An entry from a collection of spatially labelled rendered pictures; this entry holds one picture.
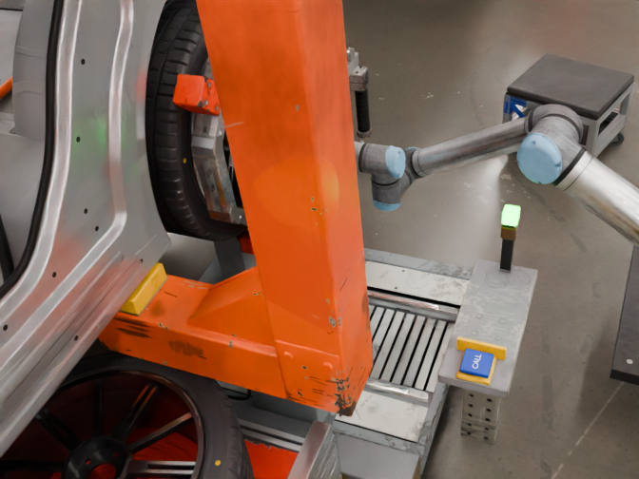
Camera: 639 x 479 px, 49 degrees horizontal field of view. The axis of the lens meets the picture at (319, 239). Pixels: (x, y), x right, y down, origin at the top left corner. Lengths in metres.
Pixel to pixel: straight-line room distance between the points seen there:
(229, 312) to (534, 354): 1.20
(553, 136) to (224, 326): 0.90
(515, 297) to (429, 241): 0.88
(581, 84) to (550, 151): 1.35
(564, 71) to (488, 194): 0.60
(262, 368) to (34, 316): 0.49
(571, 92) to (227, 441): 2.01
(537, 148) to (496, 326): 0.46
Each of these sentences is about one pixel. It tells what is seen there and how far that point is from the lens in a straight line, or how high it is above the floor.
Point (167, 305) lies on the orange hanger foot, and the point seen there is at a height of 0.68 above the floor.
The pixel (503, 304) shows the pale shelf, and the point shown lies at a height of 0.45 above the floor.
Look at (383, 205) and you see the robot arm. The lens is 2.18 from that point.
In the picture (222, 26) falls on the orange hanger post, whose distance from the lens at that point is 1.05.
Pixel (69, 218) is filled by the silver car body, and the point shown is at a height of 1.02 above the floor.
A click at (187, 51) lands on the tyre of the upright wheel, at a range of 1.71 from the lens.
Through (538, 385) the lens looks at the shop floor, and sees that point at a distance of 2.33.
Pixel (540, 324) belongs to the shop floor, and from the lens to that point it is 2.50.
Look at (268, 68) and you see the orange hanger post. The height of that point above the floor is 1.37.
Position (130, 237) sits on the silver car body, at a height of 0.88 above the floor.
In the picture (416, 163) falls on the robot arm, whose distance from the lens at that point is 2.21.
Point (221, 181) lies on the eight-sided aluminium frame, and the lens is 1.71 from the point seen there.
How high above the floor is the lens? 1.85
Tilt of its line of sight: 41 degrees down
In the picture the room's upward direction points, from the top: 8 degrees counter-clockwise
